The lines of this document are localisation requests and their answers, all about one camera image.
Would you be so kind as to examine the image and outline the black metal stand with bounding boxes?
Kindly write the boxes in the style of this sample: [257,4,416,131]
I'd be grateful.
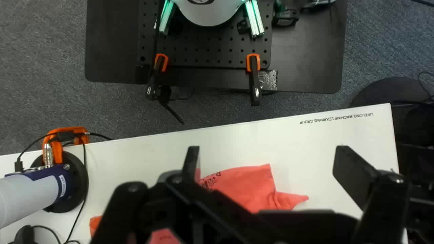
[393,102,434,244]

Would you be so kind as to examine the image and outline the white articulated camera mount arm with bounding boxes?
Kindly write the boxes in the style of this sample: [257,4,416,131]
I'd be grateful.
[0,163,74,229]

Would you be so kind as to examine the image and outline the black mount base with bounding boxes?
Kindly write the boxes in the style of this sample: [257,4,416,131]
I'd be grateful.
[29,151,91,215]

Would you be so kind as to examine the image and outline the black pegboard plate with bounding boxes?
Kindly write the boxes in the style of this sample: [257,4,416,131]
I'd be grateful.
[135,0,276,71]

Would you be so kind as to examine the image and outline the thin black table cable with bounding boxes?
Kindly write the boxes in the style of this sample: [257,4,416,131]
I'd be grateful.
[63,131,114,244]

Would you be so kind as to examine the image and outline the black round stand base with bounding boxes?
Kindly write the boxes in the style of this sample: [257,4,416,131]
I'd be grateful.
[350,76,434,110]

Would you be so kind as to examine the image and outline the black power adapter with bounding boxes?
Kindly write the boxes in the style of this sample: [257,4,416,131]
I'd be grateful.
[13,224,39,244]

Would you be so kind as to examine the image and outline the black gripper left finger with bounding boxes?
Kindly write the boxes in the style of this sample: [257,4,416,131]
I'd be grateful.
[93,145,215,244]

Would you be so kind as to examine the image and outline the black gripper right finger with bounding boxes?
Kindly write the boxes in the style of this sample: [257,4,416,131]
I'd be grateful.
[333,145,411,244]

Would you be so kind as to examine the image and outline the orange black bar clamp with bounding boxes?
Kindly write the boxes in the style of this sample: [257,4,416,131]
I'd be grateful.
[245,52,264,109]
[146,52,188,126]

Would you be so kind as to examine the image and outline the orange mount clamp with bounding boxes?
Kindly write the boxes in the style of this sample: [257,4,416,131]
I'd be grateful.
[41,126,93,166]

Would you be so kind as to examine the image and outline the red printed shirt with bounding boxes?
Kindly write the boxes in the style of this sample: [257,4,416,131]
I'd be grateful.
[89,163,311,244]

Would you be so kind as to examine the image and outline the black bracket block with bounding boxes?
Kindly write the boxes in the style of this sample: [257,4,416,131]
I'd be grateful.
[270,7,302,28]

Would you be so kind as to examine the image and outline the teal lit metal strut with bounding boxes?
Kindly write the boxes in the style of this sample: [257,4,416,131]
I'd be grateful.
[158,0,177,36]
[243,0,266,38]

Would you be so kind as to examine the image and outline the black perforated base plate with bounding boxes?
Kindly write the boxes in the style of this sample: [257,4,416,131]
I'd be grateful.
[85,0,349,95]

